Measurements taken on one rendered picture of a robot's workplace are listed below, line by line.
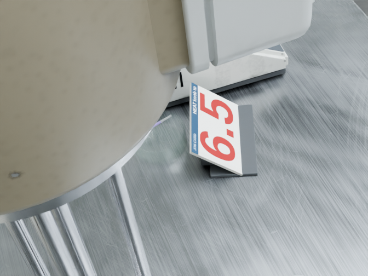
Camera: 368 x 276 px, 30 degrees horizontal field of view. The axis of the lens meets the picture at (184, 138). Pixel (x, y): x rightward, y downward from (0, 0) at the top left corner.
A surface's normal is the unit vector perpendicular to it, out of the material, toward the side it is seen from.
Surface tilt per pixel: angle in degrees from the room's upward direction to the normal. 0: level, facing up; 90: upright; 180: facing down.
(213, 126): 40
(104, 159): 90
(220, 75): 90
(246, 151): 0
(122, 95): 90
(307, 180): 0
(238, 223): 0
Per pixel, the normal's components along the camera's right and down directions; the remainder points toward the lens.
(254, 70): 0.29, 0.70
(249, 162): -0.11, -0.65
